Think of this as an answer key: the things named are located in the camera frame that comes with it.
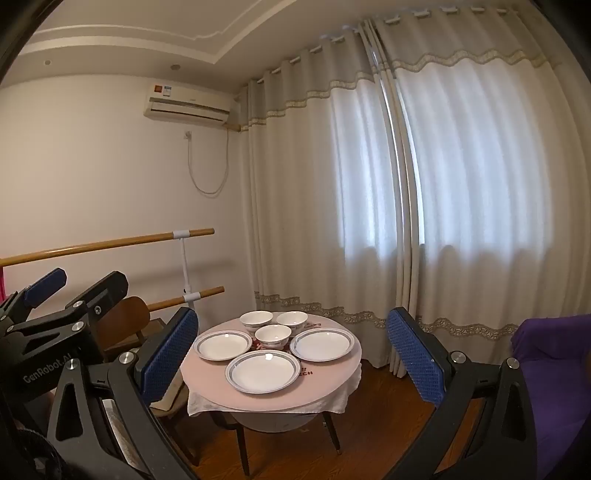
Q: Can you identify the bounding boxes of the white plate blue rim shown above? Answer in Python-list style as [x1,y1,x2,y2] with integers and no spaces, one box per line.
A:
[290,328,356,363]
[225,350,301,395]
[193,330,252,362]

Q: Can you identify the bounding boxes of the white bowl red pattern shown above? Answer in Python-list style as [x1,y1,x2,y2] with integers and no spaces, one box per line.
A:
[254,324,291,350]

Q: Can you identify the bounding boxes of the pink cloth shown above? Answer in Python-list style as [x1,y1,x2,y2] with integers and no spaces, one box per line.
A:
[0,267,7,303]

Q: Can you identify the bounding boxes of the brown wooden chair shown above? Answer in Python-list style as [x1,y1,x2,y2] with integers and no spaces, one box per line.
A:
[96,296,150,356]

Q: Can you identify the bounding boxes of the lower wooden ballet bar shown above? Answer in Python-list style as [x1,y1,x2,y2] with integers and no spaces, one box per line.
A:
[147,286,225,312]

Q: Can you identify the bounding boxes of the wooden ballet bar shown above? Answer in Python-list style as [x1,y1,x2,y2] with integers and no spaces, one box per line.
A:
[1,228,215,267]
[147,286,225,312]

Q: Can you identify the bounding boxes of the upper wooden ballet bar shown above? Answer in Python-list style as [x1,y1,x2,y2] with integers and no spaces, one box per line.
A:
[1,228,215,267]

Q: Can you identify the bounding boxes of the white ballet bar stand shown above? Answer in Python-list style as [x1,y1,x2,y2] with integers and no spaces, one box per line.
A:
[172,230,194,309]

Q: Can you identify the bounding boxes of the pink round table mat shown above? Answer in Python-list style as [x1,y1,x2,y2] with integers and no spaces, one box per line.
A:
[180,315,362,416]

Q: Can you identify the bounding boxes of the purple cloth covered furniture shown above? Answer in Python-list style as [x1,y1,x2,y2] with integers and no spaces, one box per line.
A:
[511,314,590,479]

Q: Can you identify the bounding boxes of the left beige curtain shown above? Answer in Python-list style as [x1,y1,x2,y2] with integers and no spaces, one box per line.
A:
[238,28,406,377]

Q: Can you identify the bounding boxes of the beige curtain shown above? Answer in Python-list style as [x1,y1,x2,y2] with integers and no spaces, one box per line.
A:
[238,28,406,377]
[365,1,590,363]

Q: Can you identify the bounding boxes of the right beige curtain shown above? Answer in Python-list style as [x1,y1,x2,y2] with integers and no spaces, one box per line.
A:
[365,1,590,363]

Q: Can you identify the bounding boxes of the white air conditioner cable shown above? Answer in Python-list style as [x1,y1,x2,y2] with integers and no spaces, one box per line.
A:
[183,125,232,198]

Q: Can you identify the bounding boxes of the white wall air conditioner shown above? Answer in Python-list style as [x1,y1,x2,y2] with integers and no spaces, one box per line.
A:
[143,83,232,125]

